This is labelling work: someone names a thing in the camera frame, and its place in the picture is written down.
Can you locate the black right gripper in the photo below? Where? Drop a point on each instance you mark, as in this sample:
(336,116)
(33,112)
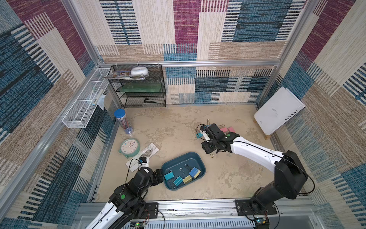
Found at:
(210,140)

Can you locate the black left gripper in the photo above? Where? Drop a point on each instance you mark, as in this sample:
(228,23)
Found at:
(156,181)

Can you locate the yellow binder clip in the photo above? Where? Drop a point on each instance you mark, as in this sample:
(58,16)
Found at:
(186,177)
(195,173)

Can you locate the teal plastic storage box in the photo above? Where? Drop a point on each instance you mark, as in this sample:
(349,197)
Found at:
(192,159)

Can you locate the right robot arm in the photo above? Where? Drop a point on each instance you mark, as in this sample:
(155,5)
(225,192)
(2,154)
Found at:
(289,174)

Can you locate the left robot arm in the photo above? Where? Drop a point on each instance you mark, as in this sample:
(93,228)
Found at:
(108,218)

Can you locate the pink binder clip far right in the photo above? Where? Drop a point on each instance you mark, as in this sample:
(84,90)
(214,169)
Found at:
(231,129)

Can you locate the ruler set white package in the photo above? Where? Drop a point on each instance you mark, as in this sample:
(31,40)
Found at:
(142,159)

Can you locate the black stapler on shelf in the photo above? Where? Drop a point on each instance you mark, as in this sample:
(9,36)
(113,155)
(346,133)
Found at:
(153,101)

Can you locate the blue lid pencil tube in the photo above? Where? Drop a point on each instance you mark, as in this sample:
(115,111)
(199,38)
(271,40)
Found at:
(124,122)

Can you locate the white item in basket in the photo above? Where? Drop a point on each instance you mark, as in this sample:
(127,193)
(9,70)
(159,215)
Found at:
(99,100)

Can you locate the magazines on top shelf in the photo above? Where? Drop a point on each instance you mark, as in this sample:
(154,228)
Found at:
(126,75)

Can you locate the white round tape dispenser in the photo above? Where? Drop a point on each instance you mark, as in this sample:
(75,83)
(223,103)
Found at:
(139,71)

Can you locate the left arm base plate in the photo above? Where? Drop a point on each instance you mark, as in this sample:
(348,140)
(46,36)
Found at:
(150,211)

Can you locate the green round wall clock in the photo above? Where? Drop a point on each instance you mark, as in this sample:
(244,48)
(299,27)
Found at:
(130,147)

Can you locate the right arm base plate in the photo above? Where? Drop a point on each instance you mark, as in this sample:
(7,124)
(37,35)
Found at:
(247,207)

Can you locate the white wire wall basket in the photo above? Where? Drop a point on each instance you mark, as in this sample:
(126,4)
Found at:
(81,111)

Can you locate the black wire shelf rack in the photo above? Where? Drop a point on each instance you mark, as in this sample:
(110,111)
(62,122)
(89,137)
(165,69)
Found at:
(132,93)

